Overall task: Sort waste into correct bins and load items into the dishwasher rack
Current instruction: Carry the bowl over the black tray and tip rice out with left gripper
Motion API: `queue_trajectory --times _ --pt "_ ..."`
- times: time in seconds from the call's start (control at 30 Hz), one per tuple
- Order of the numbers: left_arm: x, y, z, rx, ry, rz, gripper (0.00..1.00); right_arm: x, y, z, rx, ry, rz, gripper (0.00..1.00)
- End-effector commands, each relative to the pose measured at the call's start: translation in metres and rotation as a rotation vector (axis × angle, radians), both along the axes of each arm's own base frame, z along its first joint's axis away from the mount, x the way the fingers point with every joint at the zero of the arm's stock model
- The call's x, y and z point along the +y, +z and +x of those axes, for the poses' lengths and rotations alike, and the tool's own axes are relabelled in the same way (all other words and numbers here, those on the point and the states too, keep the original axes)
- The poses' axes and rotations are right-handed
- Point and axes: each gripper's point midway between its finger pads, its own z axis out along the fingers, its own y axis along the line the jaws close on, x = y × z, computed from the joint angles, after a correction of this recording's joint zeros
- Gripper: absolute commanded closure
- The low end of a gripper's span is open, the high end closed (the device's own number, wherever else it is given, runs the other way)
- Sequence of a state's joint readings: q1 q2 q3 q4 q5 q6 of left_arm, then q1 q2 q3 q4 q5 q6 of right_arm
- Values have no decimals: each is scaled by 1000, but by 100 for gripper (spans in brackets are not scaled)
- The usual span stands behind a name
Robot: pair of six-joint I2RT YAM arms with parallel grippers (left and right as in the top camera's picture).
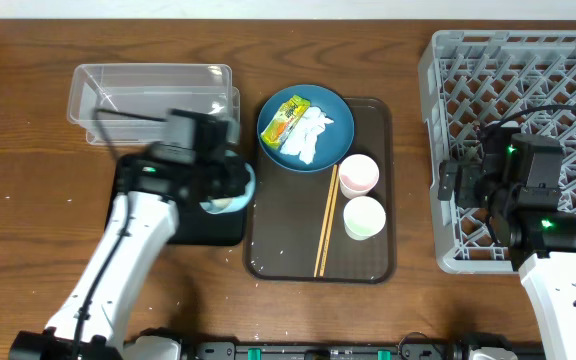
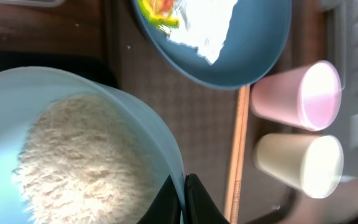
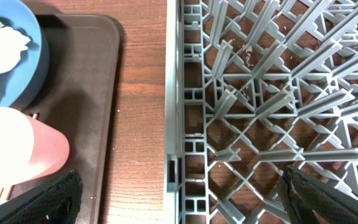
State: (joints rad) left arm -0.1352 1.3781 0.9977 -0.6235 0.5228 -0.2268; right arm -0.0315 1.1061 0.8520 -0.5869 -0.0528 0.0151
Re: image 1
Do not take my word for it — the black tray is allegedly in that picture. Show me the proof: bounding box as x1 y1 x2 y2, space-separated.
106 166 247 246

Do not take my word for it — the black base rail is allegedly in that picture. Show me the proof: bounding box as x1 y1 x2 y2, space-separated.
137 340 544 360

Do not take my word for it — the clear plastic bin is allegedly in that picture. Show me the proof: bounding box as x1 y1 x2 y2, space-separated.
67 63 240 146

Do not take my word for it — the white napkin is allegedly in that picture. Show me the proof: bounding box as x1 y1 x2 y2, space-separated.
280 106 334 164

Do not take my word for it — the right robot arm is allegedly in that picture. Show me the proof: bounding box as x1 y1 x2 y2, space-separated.
438 128 576 359

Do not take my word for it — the white green cup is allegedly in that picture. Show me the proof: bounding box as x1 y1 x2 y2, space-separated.
343 196 386 241

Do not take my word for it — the yellow green snack wrapper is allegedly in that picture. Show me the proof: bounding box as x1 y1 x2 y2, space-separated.
261 95 311 149

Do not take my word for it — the wooden chopstick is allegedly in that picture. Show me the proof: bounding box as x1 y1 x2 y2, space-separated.
318 169 342 278
312 164 339 278

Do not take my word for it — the dark blue plate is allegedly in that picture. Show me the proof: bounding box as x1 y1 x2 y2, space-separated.
256 84 355 173

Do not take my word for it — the right wooden chopstick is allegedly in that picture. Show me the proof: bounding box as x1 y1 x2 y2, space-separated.
318 169 342 278

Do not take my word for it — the brown serving tray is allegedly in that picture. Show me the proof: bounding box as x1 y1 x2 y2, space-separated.
244 98 396 284

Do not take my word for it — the pink cup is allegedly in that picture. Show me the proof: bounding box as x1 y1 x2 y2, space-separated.
339 154 379 199

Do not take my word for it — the grey dishwasher rack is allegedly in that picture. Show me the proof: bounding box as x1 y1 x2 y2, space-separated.
418 30 576 274

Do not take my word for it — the left wooden chopstick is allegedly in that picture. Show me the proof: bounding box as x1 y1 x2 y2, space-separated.
312 164 339 278

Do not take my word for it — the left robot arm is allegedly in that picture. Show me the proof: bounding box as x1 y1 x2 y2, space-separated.
8 148 255 359

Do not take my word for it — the light blue bowl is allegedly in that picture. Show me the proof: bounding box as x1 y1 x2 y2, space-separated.
199 150 256 215

